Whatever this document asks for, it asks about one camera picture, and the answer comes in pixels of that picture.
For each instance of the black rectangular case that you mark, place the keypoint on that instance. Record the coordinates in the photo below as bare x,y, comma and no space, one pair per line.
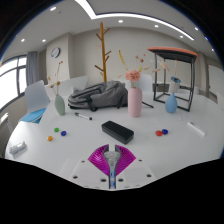
117,131

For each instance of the green vase with dried stems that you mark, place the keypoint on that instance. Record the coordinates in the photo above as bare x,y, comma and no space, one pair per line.
60,106

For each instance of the white chair blue cushion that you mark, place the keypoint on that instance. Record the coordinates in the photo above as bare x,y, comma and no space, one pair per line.
35,98

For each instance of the grey backpack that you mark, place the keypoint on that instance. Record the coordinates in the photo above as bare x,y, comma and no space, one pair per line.
100,95

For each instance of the ceiling lights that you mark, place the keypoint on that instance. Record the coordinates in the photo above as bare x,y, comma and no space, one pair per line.
133,15

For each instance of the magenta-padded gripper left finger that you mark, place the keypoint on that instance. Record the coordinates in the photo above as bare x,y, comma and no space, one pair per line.
96,158

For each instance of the red round magnet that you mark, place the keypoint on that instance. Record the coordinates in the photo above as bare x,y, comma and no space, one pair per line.
158,133

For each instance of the white rectangular bar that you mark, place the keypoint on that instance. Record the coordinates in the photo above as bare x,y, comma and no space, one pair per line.
196,128

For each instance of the grey curtain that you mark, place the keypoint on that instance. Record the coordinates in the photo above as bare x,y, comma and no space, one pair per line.
32,68

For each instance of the green round magnet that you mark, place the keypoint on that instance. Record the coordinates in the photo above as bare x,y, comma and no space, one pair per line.
56,129

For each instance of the round wall clock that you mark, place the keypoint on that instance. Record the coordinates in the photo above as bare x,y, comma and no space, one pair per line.
55,52

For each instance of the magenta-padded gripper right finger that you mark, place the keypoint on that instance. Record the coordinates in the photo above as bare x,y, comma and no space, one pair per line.
127,158

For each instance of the window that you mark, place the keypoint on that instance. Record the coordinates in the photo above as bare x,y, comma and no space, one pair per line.
10,78

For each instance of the pink vase with flowers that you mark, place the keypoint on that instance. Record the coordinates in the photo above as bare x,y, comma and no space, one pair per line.
135,101

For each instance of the orange round magnet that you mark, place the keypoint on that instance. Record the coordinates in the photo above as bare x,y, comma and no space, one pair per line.
49,138

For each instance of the blue vase with flowers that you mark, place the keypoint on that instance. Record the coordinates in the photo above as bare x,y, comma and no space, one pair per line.
171,104

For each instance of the blue round magnet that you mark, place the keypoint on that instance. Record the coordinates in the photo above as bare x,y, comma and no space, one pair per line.
63,133
165,131

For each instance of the black and white marker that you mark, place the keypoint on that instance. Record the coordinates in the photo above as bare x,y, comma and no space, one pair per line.
82,116

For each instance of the wooden coat rack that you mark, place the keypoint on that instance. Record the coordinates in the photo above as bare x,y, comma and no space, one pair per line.
103,50

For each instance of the black frame stand orange top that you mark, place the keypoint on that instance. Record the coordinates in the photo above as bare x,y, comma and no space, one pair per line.
173,51

